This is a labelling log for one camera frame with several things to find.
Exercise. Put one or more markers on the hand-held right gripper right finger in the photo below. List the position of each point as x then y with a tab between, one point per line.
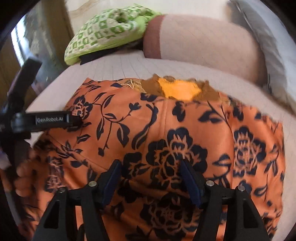
192	185

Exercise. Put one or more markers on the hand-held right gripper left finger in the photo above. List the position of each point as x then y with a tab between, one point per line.
112	183

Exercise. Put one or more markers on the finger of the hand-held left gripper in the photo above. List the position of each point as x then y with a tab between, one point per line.
26	76
50	120

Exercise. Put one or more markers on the orange floral garment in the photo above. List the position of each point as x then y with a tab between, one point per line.
161	120

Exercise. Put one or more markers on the person's left hand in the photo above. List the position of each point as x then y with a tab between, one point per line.
24	178

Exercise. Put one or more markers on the green checkered blanket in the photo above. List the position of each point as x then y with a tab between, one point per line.
104	30

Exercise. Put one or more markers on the pink quilted bolster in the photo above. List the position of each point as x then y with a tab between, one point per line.
203	44

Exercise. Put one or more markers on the grey pillow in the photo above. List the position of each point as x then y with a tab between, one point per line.
266	34

